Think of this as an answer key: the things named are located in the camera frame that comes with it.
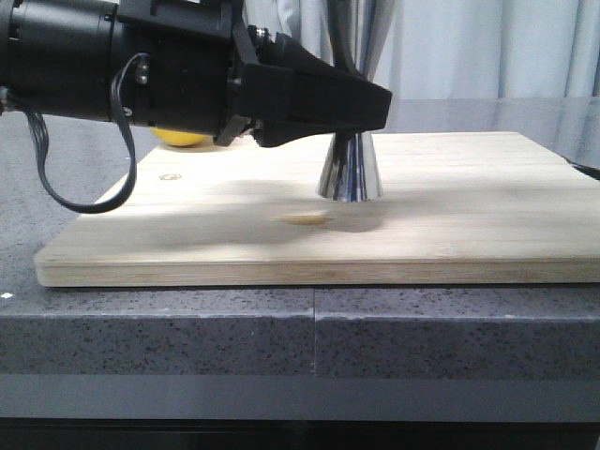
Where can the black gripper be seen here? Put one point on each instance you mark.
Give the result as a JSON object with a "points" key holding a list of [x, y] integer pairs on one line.
{"points": [[176, 65]]}

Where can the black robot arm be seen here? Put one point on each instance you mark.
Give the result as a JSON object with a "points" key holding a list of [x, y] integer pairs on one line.
{"points": [[57, 56]]}

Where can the wooden cutting board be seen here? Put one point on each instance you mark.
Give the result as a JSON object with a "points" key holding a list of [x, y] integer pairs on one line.
{"points": [[470, 207]]}

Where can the grey curtain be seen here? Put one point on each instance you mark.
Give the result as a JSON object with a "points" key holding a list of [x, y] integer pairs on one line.
{"points": [[491, 49]]}

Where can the yellow lemon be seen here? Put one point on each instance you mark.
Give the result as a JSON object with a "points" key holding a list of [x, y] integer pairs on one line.
{"points": [[177, 138]]}

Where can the steel double jigger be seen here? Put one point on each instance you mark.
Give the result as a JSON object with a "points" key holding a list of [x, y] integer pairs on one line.
{"points": [[357, 32]]}

